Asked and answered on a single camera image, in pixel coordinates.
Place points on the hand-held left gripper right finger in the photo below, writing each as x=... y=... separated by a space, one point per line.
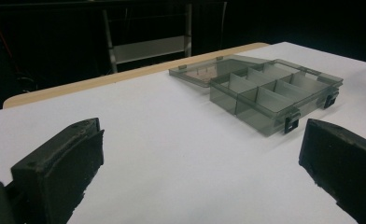
x=346 y=155

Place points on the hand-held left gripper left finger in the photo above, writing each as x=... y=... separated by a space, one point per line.
x=56 y=171

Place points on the transparent grey compartment box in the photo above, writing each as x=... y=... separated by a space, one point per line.
x=265 y=93

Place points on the metal frame stand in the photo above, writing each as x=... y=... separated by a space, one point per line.
x=150 y=46

